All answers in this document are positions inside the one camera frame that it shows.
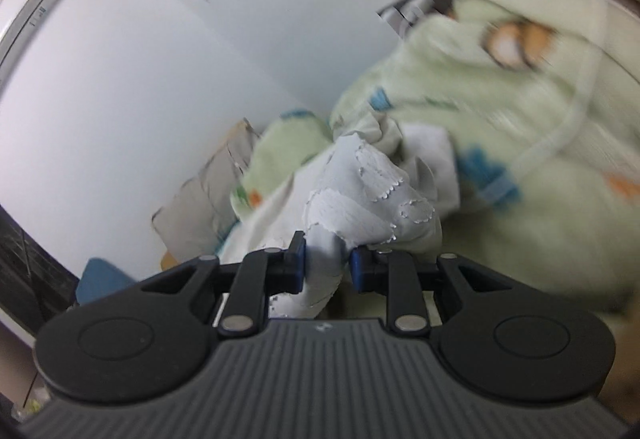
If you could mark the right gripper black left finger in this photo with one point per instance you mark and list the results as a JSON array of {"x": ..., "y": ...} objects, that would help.
[{"x": 154, "y": 336}]

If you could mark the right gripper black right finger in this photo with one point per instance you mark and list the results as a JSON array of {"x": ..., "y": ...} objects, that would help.
[{"x": 497, "y": 336}]

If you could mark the green cartoon fleece blanket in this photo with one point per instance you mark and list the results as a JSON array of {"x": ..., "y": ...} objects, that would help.
[{"x": 540, "y": 99}]

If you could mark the grey pillow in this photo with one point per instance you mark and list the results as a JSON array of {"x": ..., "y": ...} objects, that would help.
[{"x": 198, "y": 219}]

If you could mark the mustard yellow pillow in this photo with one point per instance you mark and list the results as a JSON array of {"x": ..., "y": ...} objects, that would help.
[{"x": 168, "y": 262}]

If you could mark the blue covered chair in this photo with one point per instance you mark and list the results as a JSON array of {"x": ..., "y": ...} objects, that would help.
[{"x": 100, "y": 279}]

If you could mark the white air conditioner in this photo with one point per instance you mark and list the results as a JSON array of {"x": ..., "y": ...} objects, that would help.
[{"x": 19, "y": 21}]

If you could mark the white embroidered garment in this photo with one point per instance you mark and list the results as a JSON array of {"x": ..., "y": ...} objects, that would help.
[{"x": 358, "y": 191}]

